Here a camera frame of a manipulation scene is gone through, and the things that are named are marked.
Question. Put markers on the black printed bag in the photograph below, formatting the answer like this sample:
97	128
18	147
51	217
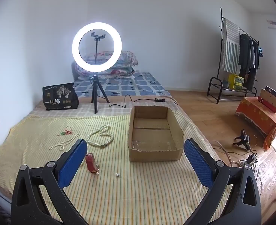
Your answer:
60	98

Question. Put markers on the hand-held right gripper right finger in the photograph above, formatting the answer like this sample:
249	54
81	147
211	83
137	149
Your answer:
199	164

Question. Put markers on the small black floor tripod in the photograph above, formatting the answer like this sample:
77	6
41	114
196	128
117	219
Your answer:
244	140

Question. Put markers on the black clothes rack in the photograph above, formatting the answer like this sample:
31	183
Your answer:
221	51

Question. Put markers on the dark hanging clothes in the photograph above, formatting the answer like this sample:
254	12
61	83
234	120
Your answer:
246	56

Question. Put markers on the red and tan gift box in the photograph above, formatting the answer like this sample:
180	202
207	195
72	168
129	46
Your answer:
270	103

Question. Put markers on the yellow striped blanket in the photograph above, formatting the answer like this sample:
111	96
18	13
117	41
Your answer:
128	192

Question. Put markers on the black phone clamp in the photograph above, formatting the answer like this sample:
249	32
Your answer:
97	34

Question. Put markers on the striped hanging towel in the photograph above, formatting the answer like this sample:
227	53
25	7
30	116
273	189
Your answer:
230	51

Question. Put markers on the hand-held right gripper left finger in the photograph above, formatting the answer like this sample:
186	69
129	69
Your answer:
73	161

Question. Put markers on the yellow plastic crate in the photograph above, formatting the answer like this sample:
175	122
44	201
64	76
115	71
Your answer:
236	82

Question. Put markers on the folded floral quilts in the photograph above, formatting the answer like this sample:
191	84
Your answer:
128	58

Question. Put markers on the blue patterned bedsheet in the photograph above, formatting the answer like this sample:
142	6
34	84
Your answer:
140	84

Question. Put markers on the black tripod stand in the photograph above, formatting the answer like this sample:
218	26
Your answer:
95	98

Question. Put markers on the cardboard box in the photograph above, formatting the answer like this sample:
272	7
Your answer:
152	155

